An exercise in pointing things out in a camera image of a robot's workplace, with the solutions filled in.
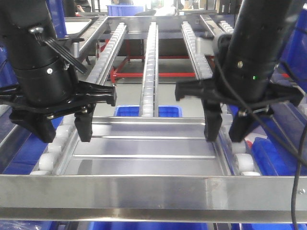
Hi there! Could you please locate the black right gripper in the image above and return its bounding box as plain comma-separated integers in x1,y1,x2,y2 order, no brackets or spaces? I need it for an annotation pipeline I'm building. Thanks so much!
175,79,303,142

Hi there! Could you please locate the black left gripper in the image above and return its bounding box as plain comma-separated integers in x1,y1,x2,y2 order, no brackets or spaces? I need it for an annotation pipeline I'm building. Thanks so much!
0,79,117,143

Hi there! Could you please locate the silver metal tray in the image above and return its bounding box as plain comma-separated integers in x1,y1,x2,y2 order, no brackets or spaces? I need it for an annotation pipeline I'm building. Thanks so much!
55,117,231,176

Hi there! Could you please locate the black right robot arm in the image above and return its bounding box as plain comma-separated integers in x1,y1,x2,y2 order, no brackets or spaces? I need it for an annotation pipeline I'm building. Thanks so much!
175,0,304,142

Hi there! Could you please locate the blue bin lower left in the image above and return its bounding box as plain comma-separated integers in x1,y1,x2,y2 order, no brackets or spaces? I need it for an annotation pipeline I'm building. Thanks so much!
2,115,64,174

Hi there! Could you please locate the small blue bin below centre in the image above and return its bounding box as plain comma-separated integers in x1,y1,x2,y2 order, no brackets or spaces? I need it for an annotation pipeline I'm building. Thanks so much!
114,105,182,117

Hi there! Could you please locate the blue bin lower right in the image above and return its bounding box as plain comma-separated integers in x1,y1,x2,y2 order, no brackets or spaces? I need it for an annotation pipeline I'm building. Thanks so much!
219,103,307,176

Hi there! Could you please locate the middle white roller track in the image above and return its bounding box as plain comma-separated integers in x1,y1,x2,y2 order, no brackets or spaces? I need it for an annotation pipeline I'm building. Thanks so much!
139,22,159,117

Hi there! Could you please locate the far right roller track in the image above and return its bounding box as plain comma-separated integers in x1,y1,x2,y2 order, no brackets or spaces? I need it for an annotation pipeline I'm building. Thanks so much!
219,20,234,34

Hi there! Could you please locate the blue bin upper right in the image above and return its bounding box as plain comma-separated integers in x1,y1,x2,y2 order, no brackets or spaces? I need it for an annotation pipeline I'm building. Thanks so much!
275,8,307,92

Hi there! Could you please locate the blue bin upper left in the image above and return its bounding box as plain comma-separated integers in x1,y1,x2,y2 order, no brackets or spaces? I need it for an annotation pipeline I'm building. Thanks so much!
46,0,67,39

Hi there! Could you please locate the distant blue crate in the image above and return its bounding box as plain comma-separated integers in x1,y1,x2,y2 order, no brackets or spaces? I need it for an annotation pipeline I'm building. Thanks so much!
107,5,144,16

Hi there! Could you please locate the red metal floor frame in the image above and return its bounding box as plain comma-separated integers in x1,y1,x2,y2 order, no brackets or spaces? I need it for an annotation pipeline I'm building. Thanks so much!
99,39,291,87

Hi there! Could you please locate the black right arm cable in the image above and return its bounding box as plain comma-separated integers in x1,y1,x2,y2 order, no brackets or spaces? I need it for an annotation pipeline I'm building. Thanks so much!
213,33,307,230

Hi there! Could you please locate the steel flow rack frame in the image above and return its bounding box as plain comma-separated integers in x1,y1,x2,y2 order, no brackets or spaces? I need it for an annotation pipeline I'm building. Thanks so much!
0,174,294,222

